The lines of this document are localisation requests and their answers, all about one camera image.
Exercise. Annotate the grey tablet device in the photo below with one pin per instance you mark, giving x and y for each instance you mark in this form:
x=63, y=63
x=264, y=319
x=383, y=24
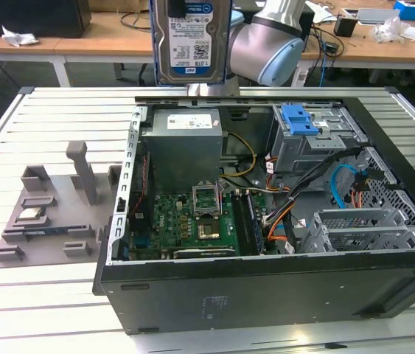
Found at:
x=376, y=16

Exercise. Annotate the silver CPU chip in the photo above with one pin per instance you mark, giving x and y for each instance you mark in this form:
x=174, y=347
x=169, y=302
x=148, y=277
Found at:
x=33, y=214

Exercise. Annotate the grey parts rack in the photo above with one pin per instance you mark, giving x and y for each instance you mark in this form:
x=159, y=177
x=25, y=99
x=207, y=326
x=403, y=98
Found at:
x=59, y=206

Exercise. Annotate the black graphics card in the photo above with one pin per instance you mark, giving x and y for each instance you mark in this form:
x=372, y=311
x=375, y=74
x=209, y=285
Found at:
x=203, y=253

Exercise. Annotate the large black box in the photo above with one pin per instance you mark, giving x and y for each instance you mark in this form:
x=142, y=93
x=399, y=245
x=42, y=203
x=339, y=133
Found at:
x=26, y=18

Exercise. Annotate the grey power supply unit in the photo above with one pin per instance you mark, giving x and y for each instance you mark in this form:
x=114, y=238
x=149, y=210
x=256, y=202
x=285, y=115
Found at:
x=181, y=155

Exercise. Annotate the hard disk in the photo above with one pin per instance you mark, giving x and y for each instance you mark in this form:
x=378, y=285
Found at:
x=192, y=48

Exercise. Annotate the black RAM slot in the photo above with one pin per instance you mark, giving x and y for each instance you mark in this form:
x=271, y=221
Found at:
x=239, y=225

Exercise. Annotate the CPU socket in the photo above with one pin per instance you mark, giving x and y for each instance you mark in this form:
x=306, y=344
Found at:
x=209, y=231

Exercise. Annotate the clear plastic bag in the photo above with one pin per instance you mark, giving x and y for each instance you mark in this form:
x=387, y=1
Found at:
x=389, y=29

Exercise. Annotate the black speaker box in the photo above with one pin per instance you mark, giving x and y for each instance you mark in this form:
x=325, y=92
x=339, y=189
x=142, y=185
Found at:
x=308, y=29

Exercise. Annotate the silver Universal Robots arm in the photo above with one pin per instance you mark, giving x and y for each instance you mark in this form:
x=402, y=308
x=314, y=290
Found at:
x=266, y=48

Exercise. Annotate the crumpled white paper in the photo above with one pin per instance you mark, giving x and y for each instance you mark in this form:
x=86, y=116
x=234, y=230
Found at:
x=19, y=37

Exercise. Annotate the wooden desk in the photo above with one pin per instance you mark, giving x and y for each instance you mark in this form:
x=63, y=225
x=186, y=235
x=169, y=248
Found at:
x=376, y=53
x=82, y=46

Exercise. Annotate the metal disk bay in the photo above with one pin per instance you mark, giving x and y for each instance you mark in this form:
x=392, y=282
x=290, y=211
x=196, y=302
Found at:
x=358, y=217

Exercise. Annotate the white paper sheet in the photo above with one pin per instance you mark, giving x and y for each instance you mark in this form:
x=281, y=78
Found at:
x=321, y=14

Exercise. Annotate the metal optical drive cage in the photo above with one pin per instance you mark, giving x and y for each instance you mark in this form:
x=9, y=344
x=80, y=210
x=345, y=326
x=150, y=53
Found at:
x=303, y=151

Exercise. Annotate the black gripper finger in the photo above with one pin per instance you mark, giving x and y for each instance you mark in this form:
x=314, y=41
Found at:
x=176, y=8

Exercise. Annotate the blue plastic latch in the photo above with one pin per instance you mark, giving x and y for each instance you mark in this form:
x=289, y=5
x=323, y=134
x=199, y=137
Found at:
x=299, y=123

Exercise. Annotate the green motherboard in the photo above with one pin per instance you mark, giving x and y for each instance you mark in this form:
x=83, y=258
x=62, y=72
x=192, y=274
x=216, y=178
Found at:
x=172, y=221

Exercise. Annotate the black open PC case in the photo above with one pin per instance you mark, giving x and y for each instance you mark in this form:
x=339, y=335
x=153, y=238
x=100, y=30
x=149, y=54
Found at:
x=229, y=295

